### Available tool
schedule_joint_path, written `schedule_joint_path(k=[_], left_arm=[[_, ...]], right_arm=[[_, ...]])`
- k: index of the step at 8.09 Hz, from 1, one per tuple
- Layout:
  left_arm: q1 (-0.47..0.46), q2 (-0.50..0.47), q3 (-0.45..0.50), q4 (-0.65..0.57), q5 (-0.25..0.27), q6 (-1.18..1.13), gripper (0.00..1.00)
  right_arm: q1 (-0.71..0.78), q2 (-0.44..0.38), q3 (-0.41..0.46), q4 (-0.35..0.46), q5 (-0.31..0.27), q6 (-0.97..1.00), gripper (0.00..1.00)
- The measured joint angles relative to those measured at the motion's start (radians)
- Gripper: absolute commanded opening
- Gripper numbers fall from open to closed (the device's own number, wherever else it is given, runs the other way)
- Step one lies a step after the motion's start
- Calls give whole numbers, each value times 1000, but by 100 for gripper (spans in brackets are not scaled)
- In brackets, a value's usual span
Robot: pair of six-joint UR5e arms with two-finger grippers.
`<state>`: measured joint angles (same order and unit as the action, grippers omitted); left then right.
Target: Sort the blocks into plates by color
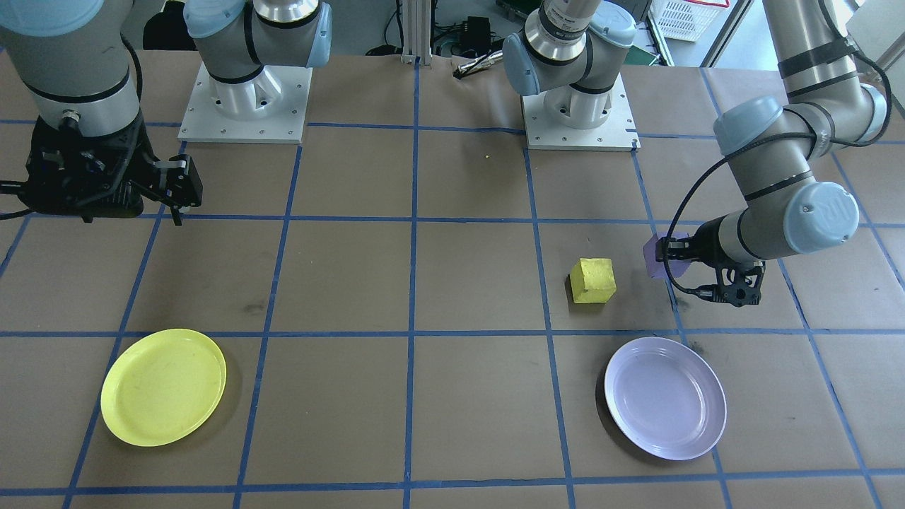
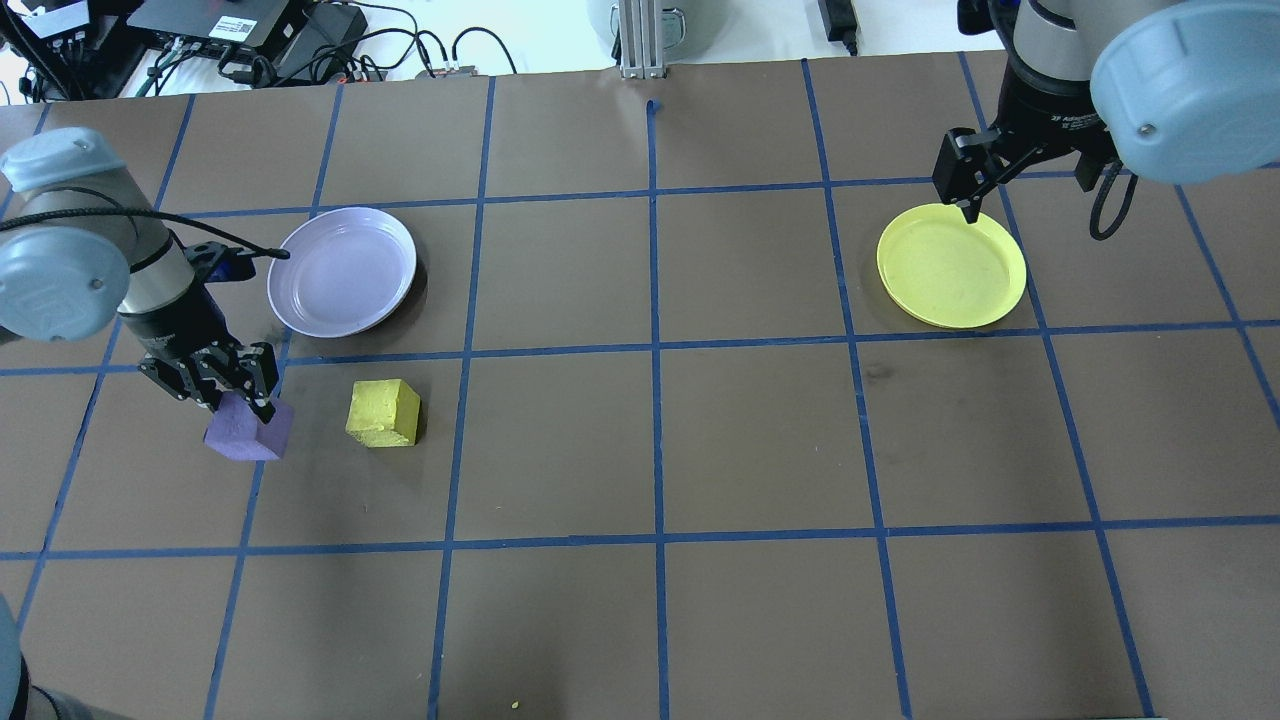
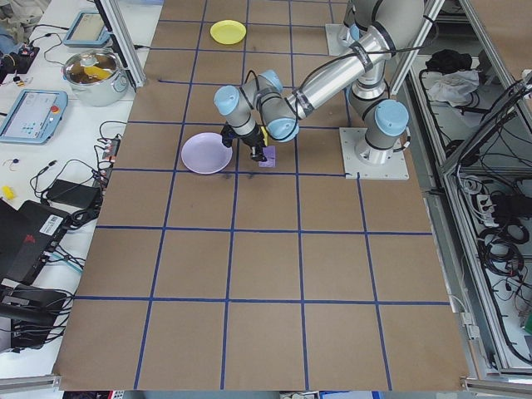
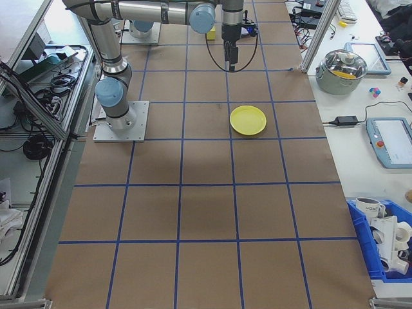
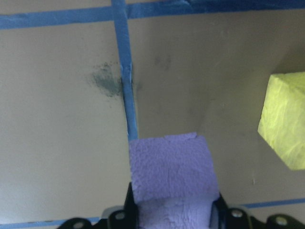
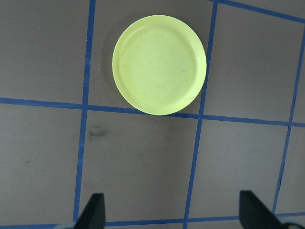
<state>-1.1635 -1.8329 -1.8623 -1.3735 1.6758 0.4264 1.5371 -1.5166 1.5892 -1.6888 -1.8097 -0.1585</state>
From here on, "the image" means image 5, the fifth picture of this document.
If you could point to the purple foam block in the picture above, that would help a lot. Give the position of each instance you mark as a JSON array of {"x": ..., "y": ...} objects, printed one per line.
[{"x": 171, "y": 171}]

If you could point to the yellow foam block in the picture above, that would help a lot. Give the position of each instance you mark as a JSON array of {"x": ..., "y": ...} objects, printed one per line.
[{"x": 284, "y": 119}]

